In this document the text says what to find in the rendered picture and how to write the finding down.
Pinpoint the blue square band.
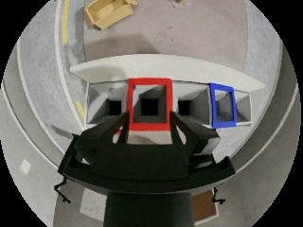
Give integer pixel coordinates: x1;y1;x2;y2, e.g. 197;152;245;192
209;82;237;129

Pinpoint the red square band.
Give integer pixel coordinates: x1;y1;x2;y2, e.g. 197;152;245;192
127;78;172;131

